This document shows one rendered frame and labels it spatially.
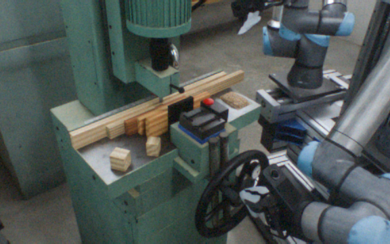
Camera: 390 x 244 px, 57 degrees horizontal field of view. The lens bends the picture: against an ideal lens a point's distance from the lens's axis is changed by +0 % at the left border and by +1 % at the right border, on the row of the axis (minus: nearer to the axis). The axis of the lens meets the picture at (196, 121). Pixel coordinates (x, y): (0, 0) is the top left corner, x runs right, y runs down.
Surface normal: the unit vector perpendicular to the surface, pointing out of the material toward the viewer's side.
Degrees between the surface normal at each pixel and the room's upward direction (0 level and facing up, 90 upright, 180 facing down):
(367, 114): 50
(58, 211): 0
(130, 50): 90
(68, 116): 0
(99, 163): 0
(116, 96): 90
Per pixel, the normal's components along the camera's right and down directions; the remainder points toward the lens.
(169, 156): 0.66, 0.45
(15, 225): 0.04, -0.81
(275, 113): 0.40, 0.55
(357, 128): -0.20, -0.10
